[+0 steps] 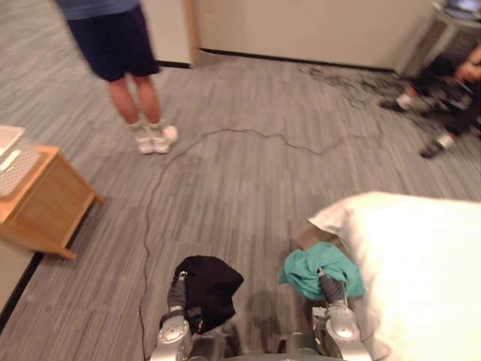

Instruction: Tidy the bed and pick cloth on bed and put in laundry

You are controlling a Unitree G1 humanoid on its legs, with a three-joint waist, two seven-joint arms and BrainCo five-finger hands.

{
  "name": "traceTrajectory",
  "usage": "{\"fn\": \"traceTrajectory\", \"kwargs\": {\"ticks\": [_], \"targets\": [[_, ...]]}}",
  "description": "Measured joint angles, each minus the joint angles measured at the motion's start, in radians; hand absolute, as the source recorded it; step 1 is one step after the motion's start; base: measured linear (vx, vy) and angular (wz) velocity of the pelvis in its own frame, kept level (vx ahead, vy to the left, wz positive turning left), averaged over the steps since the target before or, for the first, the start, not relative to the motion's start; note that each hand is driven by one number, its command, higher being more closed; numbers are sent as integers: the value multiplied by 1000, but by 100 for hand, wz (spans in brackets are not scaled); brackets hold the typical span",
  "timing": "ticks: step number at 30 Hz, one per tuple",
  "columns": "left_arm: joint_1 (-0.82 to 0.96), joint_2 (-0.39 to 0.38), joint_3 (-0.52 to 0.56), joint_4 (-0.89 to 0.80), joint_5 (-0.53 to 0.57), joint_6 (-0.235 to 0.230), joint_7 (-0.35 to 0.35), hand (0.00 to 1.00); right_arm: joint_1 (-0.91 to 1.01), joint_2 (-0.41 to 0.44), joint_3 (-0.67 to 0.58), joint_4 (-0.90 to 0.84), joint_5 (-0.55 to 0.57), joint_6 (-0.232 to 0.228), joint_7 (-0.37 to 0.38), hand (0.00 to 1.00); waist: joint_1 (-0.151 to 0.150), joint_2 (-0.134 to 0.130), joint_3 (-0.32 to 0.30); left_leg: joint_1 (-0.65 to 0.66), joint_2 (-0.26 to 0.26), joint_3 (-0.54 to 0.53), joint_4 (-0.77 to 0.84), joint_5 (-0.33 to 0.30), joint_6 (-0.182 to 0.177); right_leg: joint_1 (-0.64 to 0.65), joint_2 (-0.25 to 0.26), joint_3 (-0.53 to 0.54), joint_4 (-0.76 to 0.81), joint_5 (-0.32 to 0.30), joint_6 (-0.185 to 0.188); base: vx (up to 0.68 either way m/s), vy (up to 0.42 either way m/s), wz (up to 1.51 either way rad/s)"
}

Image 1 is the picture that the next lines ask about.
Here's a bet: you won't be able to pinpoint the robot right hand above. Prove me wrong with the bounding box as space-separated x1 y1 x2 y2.
318 267 347 303

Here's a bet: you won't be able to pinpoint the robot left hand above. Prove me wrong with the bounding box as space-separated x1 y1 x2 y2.
167 268 191 310

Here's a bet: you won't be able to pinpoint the teal cloth garment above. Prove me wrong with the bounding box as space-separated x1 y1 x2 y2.
278 241 367 301

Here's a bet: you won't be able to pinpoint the black cloth garment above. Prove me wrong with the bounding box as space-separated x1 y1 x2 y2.
173 255 246 335

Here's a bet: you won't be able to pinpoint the robot silver body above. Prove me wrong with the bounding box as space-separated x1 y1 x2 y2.
189 321 320 361

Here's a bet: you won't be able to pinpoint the wooden nightstand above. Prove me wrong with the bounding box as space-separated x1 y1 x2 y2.
0 144 106 261

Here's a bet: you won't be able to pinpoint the white remote control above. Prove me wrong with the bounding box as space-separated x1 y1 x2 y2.
0 149 23 171

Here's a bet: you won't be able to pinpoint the seated person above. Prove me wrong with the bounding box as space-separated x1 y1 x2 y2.
379 44 481 159

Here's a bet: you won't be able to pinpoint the standing person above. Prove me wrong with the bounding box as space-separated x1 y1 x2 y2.
56 0 180 156

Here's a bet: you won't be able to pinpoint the grey desk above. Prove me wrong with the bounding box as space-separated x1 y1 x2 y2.
394 0 481 77

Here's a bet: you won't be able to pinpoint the long black floor cable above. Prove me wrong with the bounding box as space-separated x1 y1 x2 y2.
138 127 385 361

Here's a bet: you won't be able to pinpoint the tangled black cables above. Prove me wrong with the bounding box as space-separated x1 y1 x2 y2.
298 64 409 105

